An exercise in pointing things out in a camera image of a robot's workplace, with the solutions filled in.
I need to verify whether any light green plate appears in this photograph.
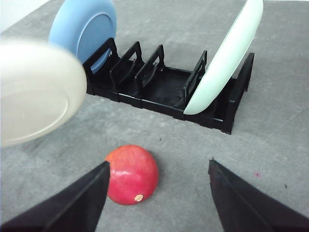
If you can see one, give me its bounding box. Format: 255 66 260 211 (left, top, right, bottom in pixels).
183 0 263 115

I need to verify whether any black plastic dish rack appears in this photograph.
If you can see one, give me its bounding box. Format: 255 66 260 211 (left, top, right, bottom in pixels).
85 38 254 134

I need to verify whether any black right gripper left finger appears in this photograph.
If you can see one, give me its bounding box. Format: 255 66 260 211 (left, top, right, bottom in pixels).
0 161 110 232

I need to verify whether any white plate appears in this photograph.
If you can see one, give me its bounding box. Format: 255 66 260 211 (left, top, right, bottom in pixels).
0 41 87 148

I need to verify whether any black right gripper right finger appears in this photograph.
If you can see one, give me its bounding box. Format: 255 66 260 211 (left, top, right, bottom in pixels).
209 159 309 232

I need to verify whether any blue plate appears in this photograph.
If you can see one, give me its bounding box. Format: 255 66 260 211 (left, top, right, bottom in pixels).
49 0 117 74

